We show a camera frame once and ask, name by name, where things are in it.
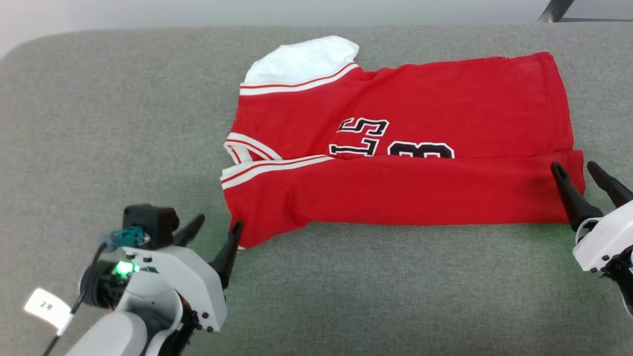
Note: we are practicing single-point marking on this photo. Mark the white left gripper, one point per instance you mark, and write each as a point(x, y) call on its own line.
point(193, 277)

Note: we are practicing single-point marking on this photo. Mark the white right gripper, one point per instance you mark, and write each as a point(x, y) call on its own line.
point(606, 237)

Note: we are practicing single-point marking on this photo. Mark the red and white jersey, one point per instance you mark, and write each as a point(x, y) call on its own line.
point(420, 193)

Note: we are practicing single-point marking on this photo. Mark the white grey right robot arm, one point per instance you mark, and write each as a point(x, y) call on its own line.
point(624, 282)

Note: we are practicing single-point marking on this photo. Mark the grey fabric sofa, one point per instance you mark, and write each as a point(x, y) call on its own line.
point(123, 123)

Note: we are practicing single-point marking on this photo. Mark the white paper label tag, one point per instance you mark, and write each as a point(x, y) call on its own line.
point(47, 306)

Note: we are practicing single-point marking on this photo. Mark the dark partition edge strip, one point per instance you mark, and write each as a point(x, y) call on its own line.
point(556, 10)

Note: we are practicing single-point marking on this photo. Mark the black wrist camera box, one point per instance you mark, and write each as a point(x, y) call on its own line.
point(153, 222)

